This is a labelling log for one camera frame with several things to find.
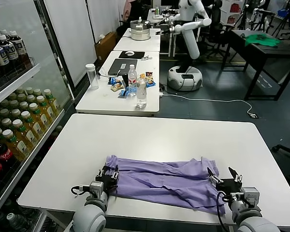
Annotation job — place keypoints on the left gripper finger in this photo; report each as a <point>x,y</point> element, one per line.
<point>101,174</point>
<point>115,174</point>

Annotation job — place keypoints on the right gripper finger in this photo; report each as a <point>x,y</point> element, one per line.
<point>213,179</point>
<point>238,178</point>

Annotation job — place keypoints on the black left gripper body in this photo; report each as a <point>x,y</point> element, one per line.
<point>107,183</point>

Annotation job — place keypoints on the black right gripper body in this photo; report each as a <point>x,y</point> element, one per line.
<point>229,185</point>

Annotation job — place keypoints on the purple t-shirt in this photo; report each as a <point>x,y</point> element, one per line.
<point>164,183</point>

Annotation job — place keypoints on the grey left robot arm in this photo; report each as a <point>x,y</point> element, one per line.
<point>91,217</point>

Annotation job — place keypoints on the black chair base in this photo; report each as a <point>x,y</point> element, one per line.
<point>286,148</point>

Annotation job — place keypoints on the white floor plug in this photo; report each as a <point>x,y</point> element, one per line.
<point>253,115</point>

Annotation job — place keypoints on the large white side table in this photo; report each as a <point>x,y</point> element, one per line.
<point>99,101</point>

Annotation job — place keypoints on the blue snack packet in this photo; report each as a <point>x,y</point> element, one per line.
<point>151,84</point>
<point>111,80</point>
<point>124,93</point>

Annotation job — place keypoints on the plain clear water bottle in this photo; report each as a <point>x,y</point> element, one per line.
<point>141,95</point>

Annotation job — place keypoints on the biscuit snack packet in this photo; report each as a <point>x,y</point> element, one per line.
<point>117,86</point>

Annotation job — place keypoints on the red label water bottle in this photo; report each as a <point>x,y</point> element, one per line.
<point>133,81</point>

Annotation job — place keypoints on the clear tumbler white lid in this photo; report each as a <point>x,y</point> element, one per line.
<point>93,77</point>

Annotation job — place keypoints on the shelved clear water bottle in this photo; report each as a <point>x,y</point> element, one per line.
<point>15,221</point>

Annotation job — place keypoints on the yellow snack packet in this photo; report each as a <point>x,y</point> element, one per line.
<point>141,76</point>

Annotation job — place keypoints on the colourful snack packet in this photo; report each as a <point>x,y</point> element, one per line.
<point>149,76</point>

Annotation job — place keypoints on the closed grey laptop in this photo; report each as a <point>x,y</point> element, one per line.
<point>122,66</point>

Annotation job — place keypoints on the white computer mouse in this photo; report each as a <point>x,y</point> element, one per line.
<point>129,53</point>

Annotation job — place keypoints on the black mouse pad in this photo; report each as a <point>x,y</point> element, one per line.
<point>139,54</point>

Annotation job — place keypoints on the glass door drinks cabinet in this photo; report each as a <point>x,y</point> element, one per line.
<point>24,77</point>

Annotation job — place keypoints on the brown cardboard box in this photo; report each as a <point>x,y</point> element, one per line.
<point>105,47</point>

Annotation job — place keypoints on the black metal table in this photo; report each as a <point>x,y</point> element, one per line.
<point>268,52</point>

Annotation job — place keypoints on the green cloth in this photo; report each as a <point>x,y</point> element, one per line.
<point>262,40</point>

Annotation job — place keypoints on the white humanoid robot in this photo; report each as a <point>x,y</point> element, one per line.
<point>191,41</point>

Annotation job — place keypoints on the silver cooking pot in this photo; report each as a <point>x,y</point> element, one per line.
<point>140,32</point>

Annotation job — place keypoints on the red white storage box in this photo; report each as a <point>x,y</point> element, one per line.
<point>233,18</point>
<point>236,7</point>

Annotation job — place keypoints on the cluttered white desk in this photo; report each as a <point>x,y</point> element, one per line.
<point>157,17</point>

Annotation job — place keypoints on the black office chair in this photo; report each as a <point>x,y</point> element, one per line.
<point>216,14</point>

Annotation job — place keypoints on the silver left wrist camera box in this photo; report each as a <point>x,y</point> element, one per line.
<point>96,188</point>

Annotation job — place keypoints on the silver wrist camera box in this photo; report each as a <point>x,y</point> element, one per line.
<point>251,197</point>
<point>96,188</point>

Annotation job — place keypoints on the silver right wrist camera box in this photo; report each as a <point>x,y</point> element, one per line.
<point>251,197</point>

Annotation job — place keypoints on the black camera tripod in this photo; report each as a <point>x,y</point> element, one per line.
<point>242,19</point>
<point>286,19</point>

